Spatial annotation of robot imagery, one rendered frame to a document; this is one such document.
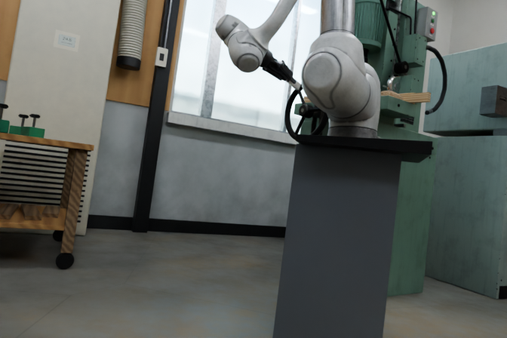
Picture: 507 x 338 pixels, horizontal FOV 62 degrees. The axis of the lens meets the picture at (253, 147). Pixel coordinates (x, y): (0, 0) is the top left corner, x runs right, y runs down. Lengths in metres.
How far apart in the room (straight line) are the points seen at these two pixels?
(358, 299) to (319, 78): 0.61
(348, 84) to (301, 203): 0.37
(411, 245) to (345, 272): 1.05
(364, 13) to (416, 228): 1.10
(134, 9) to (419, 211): 2.10
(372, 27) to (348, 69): 1.12
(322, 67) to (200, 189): 2.18
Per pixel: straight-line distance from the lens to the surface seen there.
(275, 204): 3.46
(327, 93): 1.13
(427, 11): 2.48
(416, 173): 2.24
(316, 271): 1.26
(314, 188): 1.24
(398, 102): 1.95
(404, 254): 2.23
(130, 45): 2.88
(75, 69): 2.69
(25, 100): 2.66
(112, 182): 2.99
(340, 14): 1.25
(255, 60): 1.43
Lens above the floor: 0.50
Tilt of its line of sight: 3 degrees up
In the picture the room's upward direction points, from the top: 7 degrees clockwise
